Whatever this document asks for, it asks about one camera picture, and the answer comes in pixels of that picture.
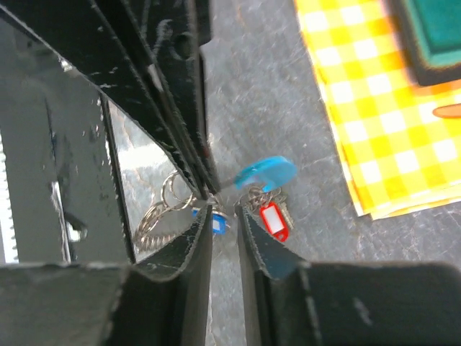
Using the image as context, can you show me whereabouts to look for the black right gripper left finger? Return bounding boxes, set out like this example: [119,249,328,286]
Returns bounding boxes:
[1,206,212,345]

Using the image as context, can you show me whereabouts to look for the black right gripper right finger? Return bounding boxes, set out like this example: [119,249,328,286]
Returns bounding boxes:
[236,207,460,345]

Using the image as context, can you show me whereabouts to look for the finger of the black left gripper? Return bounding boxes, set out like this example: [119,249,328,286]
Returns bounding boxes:
[1,1,202,195]
[97,1,220,197]

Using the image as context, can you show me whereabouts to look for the red key tag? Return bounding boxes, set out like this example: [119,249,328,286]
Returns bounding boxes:
[259,202,290,242]

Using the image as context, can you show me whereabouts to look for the blue key tag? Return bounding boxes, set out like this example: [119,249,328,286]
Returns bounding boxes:
[212,209,228,234]

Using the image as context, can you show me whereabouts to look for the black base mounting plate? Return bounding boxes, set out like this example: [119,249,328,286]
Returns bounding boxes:
[1,14,135,263]

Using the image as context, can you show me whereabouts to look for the yellow checkered cloth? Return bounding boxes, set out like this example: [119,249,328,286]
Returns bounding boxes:
[295,1,460,219]

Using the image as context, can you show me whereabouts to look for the gold knife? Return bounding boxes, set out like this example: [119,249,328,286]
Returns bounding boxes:
[432,103,461,119]

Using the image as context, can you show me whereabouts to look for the black teal square plate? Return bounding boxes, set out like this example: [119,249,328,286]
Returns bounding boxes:
[388,0,460,87]

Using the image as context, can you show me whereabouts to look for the grey slotted cable duct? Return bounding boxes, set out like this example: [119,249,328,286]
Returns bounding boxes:
[1,143,19,263]

